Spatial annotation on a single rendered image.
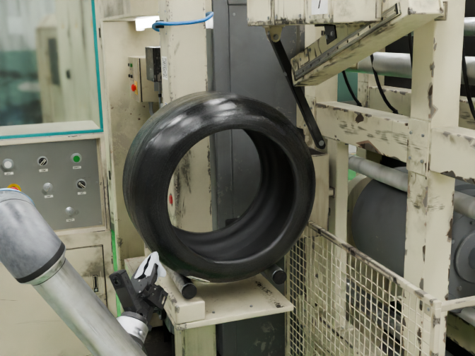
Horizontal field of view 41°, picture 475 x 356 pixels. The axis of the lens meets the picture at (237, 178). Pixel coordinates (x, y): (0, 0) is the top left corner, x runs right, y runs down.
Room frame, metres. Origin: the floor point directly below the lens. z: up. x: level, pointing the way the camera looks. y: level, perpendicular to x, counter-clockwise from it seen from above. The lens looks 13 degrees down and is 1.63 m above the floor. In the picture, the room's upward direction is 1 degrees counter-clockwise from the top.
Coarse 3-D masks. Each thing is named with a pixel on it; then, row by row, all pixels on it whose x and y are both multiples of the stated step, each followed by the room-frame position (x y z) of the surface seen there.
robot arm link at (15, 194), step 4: (0, 192) 1.33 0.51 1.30; (4, 192) 1.32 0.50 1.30; (8, 192) 1.32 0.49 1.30; (12, 192) 1.32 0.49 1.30; (16, 192) 1.33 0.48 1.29; (20, 192) 1.35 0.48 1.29; (0, 196) 1.29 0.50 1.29; (4, 196) 1.29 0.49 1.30; (8, 196) 1.28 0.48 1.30; (12, 196) 1.28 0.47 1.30; (16, 196) 1.29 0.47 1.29; (20, 196) 1.30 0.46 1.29; (24, 196) 1.32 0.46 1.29; (0, 200) 1.27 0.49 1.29; (4, 200) 1.26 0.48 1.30; (20, 200) 1.27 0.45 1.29; (24, 200) 1.28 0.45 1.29; (28, 200) 1.31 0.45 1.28; (32, 204) 1.29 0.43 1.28; (36, 208) 1.29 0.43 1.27
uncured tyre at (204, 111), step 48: (192, 96) 1.86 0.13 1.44; (240, 96) 1.80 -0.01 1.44; (144, 144) 1.72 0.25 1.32; (192, 144) 1.69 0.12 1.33; (288, 144) 1.78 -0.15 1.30; (144, 192) 1.66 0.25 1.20; (288, 192) 2.00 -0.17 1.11; (144, 240) 1.70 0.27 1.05; (192, 240) 1.96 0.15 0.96; (240, 240) 2.00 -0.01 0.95; (288, 240) 1.78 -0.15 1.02
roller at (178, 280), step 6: (168, 270) 1.84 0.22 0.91; (174, 276) 1.78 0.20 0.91; (180, 276) 1.75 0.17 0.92; (174, 282) 1.77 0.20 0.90; (180, 282) 1.72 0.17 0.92; (186, 282) 1.71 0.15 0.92; (180, 288) 1.70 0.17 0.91; (186, 288) 1.68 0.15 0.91; (192, 288) 1.69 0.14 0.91; (186, 294) 1.68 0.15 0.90; (192, 294) 1.69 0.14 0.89
